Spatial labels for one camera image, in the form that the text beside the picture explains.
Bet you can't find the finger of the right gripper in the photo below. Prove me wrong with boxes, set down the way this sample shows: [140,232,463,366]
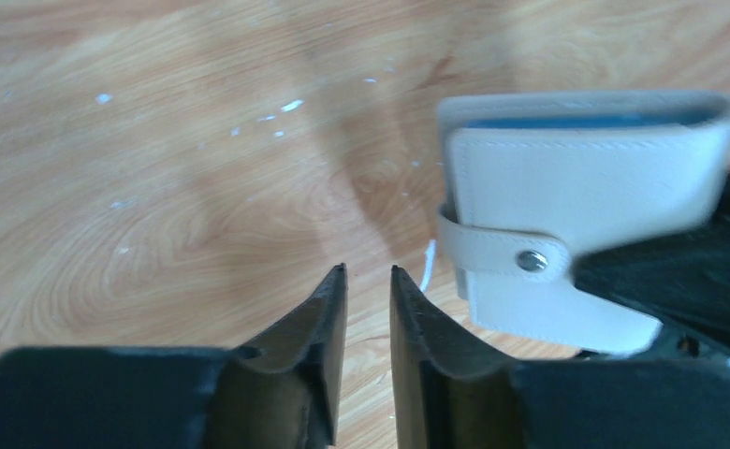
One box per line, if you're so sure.
[574,175,730,357]

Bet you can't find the beige card holder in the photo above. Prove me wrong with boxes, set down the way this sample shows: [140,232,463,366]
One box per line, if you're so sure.
[436,90,730,354]

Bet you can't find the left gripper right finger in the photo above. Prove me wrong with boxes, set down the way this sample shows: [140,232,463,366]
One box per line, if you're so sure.
[390,266,524,449]

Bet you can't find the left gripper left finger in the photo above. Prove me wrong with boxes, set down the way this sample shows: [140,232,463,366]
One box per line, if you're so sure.
[203,264,347,448]

